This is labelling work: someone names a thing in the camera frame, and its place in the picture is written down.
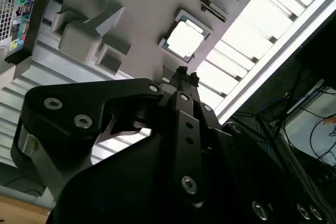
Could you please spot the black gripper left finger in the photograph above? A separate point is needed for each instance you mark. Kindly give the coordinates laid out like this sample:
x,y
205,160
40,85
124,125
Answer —
x,y
65,108

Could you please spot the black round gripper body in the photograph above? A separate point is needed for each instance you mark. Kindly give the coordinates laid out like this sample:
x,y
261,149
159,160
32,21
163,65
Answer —
x,y
131,187

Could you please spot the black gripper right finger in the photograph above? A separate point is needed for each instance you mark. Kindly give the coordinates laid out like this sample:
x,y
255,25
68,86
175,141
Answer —
x,y
208,124

